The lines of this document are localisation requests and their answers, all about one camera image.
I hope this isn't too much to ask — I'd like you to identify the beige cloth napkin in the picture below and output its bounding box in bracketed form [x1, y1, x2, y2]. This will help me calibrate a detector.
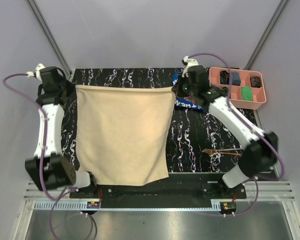
[76, 85, 176, 186]

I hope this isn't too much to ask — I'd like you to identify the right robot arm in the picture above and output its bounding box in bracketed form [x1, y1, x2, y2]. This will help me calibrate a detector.
[172, 64, 279, 199]

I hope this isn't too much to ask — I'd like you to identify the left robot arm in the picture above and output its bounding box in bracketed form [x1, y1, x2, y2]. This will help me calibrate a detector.
[25, 63, 98, 198]

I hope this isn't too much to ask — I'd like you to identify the blue printed folded cloth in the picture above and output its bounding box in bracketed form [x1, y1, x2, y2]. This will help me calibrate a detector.
[172, 72, 206, 112]

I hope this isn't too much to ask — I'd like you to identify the black patterned roll top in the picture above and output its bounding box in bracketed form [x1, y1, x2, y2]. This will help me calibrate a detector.
[219, 70, 230, 85]

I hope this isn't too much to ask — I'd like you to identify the black yellow patterned roll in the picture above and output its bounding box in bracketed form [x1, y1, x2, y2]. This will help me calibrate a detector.
[221, 86, 231, 99]

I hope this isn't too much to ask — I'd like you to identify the blue-grey rolled cloth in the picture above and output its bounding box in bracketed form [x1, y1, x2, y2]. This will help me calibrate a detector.
[230, 71, 241, 86]

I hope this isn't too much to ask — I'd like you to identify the green rolled cloth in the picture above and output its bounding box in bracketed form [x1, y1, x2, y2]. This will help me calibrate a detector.
[241, 86, 253, 102]

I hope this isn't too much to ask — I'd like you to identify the pink divided organizer tray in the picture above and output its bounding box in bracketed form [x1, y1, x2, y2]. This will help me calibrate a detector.
[209, 67, 267, 110]

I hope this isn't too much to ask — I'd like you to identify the dark brown rolled cloth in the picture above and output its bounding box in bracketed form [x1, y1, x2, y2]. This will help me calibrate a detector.
[250, 76, 262, 88]

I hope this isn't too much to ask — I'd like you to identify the black marble table mat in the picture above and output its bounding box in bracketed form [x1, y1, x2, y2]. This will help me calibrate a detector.
[61, 68, 240, 174]

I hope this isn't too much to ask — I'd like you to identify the copper fork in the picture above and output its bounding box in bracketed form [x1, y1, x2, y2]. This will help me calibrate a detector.
[201, 148, 242, 156]

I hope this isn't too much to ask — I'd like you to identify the silver knife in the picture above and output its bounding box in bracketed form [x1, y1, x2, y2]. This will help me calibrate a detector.
[216, 148, 243, 152]

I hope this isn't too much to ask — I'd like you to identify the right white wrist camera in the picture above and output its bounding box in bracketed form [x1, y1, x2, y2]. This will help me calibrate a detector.
[182, 56, 199, 72]

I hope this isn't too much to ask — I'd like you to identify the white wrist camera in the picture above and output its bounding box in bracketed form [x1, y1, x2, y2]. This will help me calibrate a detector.
[182, 56, 199, 72]
[26, 63, 46, 81]

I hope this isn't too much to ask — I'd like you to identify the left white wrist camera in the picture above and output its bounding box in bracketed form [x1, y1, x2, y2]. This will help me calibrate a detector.
[26, 63, 46, 81]

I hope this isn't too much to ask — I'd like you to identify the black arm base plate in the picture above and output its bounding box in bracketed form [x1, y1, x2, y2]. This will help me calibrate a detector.
[70, 172, 247, 210]

